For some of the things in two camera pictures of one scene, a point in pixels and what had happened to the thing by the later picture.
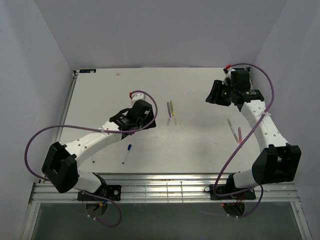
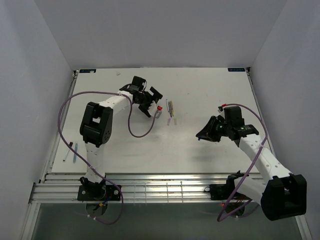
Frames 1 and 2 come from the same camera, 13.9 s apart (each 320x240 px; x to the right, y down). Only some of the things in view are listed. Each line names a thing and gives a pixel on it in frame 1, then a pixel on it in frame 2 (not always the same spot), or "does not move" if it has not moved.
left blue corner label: (87, 70) does not move
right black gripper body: (221, 94) to (220, 127)
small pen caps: (227, 72) to (220, 109)
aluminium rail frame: (166, 189) does not move
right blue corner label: (240, 69) does not move
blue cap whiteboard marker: (129, 149) to (167, 105)
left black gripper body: (144, 122) to (146, 98)
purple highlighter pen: (168, 108) does not move
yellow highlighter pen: (172, 108) does not move
